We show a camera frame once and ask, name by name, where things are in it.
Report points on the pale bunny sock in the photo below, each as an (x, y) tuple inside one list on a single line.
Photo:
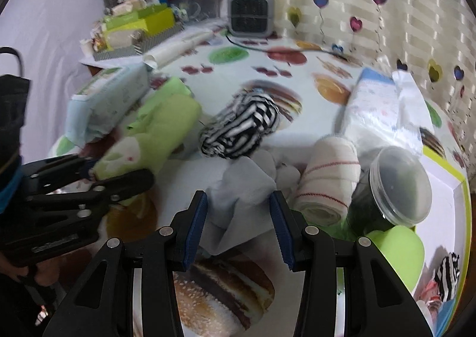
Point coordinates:
[(241, 188)]

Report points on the person's left hand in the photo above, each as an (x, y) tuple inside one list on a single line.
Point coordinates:
[(48, 272)]

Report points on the clear candy bag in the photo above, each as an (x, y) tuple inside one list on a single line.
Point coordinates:
[(431, 294)]

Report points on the green towel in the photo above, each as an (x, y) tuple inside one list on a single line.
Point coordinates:
[(163, 125)]

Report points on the green cardboard box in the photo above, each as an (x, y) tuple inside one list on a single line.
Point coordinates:
[(156, 21)]

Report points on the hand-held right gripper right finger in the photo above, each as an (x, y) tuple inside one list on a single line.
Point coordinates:
[(282, 233)]

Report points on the rolled white paper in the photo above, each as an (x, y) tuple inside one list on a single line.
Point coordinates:
[(174, 49)]

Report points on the wooden side table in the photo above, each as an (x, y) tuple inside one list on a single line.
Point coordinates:
[(97, 70)]

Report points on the chevron patterned tray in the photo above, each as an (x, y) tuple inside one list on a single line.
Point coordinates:
[(111, 53)]

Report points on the wet wipes pack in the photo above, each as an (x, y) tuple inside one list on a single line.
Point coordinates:
[(108, 95)]

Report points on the white red-striped towel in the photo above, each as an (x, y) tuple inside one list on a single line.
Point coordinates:
[(327, 173)]

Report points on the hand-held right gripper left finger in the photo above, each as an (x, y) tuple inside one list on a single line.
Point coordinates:
[(195, 233)]

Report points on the food print tablecloth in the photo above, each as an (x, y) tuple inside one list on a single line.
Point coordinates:
[(230, 73)]

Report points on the green cream jar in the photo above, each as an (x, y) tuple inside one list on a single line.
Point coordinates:
[(394, 251)]

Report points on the white box green rim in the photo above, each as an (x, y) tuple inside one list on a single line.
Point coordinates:
[(446, 192)]

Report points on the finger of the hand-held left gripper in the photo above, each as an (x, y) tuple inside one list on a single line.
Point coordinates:
[(134, 184), (59, 173)]

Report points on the white tissue pack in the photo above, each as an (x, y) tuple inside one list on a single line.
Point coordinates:
[(375, 106)]

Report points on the grey desk heater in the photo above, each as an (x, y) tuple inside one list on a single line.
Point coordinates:
[(249, 13)]

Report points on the black white striped sock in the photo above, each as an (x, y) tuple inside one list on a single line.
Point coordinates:
[(448, 277), (238, 125)]

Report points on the dark jar clear lid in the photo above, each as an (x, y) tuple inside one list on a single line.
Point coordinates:
[(398, 184)]

